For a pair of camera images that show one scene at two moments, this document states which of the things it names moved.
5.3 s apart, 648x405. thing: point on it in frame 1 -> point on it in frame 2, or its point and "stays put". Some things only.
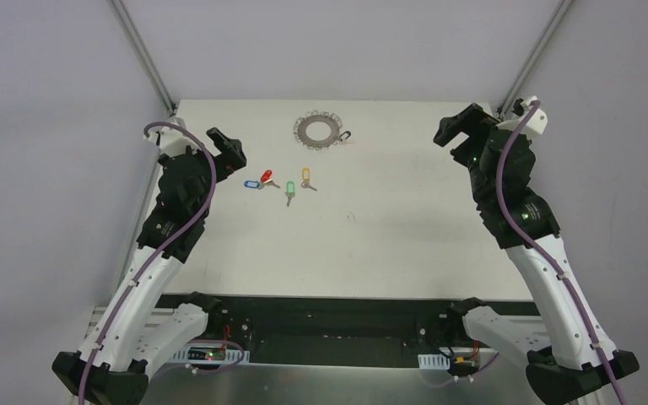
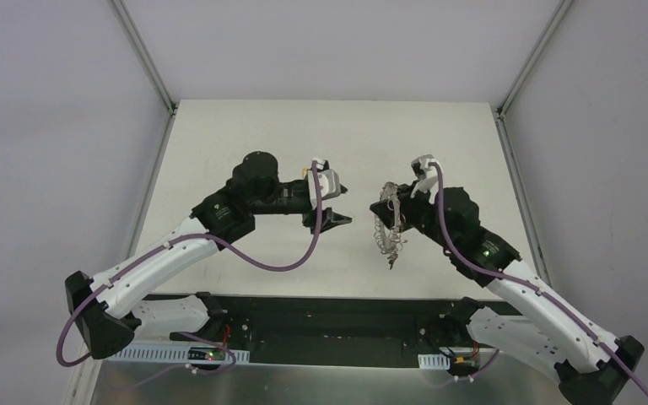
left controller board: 207,353 stays put
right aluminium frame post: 534,57 stays put
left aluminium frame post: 145,56 stays put
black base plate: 345,330 stays put
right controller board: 462,367 stays put
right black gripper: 466,130 -> 401,204
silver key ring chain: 300,124 -> 389,190
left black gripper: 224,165 -> 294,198
